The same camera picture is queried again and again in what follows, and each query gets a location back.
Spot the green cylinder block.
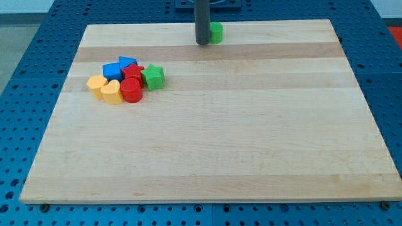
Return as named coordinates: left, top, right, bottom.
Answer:
left=210, top=21, right=223, bottom=44

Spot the blue cube block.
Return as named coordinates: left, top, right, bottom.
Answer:
left=102, top=62, right=123, bottom=82

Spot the red cylinder block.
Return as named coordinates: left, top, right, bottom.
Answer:
left=120, top=78, right=143, bottom=103

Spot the blue triangle block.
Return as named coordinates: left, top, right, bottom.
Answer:
left=118, top=56, right=138, bottom=70

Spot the red star block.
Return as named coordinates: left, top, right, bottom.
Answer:
left=122, top=63, right=144, bottom=88

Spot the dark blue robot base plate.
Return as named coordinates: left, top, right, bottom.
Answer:
left=174, top=0, right=242, bottom=11

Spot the green star block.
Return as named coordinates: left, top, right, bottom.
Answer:
left=141, top=64, right=165, bottom=91

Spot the yellow pentagon block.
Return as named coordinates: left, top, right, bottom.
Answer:
left=86, top=75, right=109, bottom=100

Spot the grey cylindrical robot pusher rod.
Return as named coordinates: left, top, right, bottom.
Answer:
left=194, top=0, right=210, bottom=45

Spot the light wooden board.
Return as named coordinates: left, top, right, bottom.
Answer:
left=19, top=19, right=401, bottom=204

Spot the yellow heart block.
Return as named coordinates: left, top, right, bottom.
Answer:
left=100, top=80, right=124, bottom=105

